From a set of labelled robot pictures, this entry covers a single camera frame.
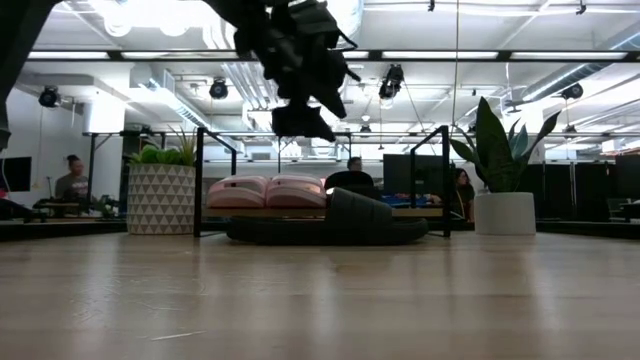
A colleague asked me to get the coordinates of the snake plant in white pot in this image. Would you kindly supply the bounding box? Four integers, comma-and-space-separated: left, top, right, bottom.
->
448, 96, 562, 237

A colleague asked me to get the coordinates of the overhead light bar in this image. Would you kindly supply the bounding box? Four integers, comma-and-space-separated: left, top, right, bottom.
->
27, 48, 640, 63

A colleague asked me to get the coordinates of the pink slide sandal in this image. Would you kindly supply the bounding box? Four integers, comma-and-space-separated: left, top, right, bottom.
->
206, 174, 270, 210
265, 173, 329, 210

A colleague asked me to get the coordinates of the wooden shelf with black frame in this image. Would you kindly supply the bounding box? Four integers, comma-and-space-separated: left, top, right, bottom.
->
193, 124, 453, 239

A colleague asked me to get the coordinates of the black wall monitor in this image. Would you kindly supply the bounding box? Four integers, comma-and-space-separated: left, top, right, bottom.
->
0, 156, 33, 193

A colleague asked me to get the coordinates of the black partition wall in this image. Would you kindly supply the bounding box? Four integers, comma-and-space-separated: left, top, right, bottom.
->
529, 160, 617, 222

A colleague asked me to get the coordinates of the succulent in patterned pot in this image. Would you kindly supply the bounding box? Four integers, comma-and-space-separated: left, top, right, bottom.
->
126, 125, 198, 236

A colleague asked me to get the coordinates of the black slide sandal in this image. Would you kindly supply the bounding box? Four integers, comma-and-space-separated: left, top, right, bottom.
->
271, 103, 337, 144
226, 187, 430, 247

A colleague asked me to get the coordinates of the person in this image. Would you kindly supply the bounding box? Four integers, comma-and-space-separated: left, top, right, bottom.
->
323, 155, 376, 192
452, 167, 477, 224
53, 153, 91, 202

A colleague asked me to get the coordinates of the black ceiling spotlight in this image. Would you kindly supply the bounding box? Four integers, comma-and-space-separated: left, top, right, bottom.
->
377, 63, 406, 101
208, 77, 230, 101
37, 85, 62, 109
559, 81, 585, 102

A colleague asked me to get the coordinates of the black metal rig frame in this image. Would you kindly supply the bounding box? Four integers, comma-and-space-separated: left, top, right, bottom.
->
0, 218, 640, 242

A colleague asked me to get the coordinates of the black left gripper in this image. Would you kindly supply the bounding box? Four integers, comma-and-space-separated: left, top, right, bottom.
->
234, 0, 362, 121

